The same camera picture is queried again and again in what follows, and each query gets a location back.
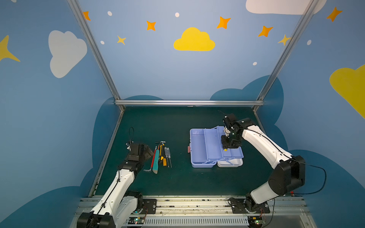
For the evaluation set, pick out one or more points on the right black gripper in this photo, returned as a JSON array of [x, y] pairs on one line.
[[231, 141]]

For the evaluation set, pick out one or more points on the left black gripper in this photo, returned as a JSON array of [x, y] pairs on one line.
[[146, 152]]

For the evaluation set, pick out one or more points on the orange handled screwdriver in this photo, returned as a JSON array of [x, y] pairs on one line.
[[163, 157]]

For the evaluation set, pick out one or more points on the clear handled screwdriver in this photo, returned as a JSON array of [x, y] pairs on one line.
[[169, 159], [165, 152]]

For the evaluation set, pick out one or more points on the white blue tool box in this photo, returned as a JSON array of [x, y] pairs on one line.
[[206, 149]]

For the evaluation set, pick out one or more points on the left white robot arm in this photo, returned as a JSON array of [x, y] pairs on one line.
[[118, 203]]

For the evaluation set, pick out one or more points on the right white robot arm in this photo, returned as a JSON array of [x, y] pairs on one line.
[[288, 170]]

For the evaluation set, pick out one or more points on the teal utility knife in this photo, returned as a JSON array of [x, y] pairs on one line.
[[156, 162]]

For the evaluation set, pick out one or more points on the left controller board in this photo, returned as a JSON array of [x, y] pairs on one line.
[[136, 221]]

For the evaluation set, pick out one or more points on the controller board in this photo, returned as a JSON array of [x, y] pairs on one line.
[[255, 222], [136, 221]]

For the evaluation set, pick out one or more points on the right controller board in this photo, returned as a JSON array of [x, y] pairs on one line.
[[255, 222]]

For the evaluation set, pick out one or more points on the red handled hex key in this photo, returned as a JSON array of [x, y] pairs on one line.
[[152, 163]]

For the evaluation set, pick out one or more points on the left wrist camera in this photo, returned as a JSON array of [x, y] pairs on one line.
[[128, 145]]

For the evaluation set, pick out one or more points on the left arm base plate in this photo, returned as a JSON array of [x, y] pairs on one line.
[[148, 207]]

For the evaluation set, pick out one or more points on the back horizontal frame bar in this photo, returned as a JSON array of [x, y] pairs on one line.
[[190, 103]]

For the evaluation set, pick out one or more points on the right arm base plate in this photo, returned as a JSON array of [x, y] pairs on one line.
[[243, 206]]

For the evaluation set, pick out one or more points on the aluminium front rail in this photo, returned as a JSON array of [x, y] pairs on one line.
[[214, 211]]

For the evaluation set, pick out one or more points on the left frame post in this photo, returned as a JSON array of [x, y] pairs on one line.
[[78, 13]]

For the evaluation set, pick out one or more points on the frame post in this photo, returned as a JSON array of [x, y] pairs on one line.
[[299, 29], [78, 13]]

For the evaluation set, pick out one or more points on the right frame post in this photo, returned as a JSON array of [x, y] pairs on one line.
[[299, 29]]

